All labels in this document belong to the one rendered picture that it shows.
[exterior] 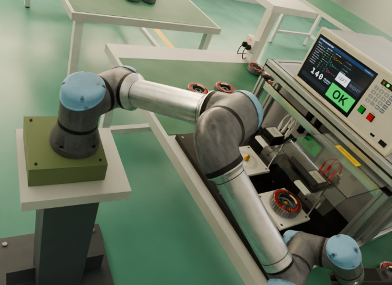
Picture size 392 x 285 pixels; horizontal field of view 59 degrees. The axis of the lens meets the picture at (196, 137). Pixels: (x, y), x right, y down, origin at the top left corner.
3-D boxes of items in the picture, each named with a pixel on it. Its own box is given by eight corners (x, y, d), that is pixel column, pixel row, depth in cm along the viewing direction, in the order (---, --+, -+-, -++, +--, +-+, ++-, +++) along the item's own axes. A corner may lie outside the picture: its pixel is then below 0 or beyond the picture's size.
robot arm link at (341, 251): (326, 228, 87) (363, 236, 82) (332, 248, 94) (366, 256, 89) (318, 256, 83) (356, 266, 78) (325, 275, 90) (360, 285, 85)
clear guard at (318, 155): (321, 216, 91) (334, 201, 88) (268, 154, 105) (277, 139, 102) (386, 194, 109) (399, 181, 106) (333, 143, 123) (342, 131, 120)
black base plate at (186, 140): (267, 281, 101) (270, 277, 100) (174, 138, 139) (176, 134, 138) (359, 240, 127) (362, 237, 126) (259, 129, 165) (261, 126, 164)
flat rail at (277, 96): (378, 200, 104) (384, 194, 102) (259, 84, 141) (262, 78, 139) (380, 200, 104) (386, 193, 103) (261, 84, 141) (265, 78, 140)
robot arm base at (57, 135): (51, 160, 101) (53, 136, 95) (47, 124, 110) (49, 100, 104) (103, 157, 108) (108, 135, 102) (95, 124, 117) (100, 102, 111)
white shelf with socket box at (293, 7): (238, 83, 198) (273, 5, 171) (207, 50, 220) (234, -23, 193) (281, 83, 217) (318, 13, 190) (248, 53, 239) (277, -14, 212)
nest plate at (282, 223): (279, 230, 115) (281, 228, 115) (254, 197, 124) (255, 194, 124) (308, 221, 124) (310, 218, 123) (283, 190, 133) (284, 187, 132)
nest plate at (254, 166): (240, 178, 130) (241, 176, 129) (220, 151, 139) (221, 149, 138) (269, 172, 138) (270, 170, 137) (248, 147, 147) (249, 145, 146)
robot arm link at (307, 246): (273, 247, 88) (316, 259, 82) (288, 222, 97) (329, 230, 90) (276, 271, 91) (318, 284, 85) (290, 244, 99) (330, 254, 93)
